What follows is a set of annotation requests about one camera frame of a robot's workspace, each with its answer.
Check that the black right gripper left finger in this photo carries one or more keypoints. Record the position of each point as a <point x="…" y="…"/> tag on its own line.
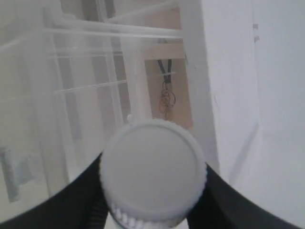
<point x="80" y="205"/>

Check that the keys on black lanyard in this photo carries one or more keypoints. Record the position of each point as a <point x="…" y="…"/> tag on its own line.
<point x="167" y="97"/>

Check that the white plastic drawer cabinet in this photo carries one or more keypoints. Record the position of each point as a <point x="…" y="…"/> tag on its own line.
<point x="193" y="35"/>

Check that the clear plastic storage bin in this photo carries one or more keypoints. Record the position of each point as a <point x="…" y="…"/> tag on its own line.
<point x="64" y="92"/>

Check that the white pill bottle green label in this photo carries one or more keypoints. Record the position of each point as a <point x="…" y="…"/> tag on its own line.
<point x="152" y="173"/>

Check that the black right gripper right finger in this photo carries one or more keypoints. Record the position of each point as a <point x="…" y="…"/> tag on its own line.
<point x="222" y="207"/>

